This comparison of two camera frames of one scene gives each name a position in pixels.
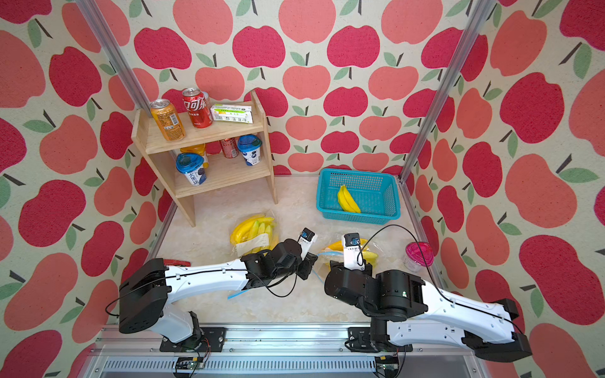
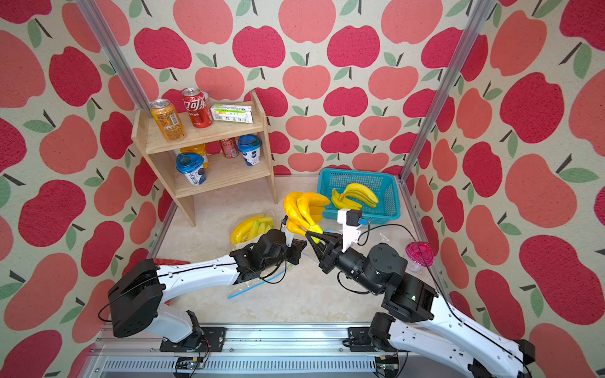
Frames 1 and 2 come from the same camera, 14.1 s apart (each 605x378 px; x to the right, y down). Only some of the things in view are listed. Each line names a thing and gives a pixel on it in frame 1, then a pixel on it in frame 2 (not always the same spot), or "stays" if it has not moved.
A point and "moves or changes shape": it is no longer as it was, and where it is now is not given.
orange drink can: (168, 119) stays
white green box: (231, 113) stays
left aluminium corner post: (112, 49) stays
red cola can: (197, 106) stays
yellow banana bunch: (339, 246) moves or changes shape
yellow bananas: (346, 200) moves or changes shape
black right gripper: (335, 264) to (331, 251)
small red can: (230, 147) stays
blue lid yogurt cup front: (191, 165) stays
